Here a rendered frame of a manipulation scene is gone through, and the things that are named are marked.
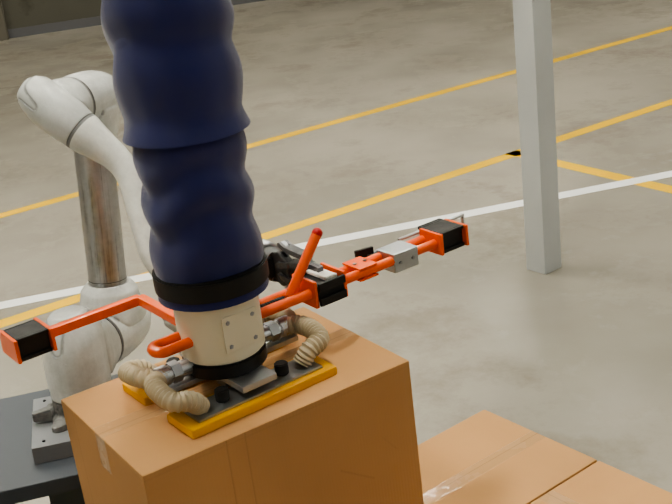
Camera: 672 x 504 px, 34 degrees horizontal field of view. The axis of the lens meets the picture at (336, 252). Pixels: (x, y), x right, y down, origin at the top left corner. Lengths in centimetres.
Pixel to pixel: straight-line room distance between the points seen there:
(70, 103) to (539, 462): 145
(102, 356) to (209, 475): 81
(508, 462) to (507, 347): 184
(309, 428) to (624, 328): 283
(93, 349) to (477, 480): 101
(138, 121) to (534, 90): 330
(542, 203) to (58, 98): 306
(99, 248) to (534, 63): 271
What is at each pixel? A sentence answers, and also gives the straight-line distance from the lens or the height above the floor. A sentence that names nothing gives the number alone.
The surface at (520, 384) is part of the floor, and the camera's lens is 441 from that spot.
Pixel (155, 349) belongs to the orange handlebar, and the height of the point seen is 121.
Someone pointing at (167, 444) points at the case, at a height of 107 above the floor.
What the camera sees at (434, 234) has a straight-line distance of 248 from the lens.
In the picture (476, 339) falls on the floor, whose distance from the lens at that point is 478.
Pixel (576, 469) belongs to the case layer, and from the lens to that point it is 287.
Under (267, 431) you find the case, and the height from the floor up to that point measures 105.
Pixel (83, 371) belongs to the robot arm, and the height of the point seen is 92.
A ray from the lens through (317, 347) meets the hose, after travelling 222.
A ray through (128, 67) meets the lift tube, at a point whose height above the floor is 174.
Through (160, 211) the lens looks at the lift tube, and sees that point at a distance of 205.
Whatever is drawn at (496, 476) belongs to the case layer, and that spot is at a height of 54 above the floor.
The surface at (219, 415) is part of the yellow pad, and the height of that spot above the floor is 109.
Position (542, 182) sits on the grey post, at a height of 46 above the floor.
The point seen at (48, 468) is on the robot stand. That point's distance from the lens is 277.
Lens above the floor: 208
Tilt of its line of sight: 21 degrees down
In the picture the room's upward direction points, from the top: 7 degrees counter-clockwise
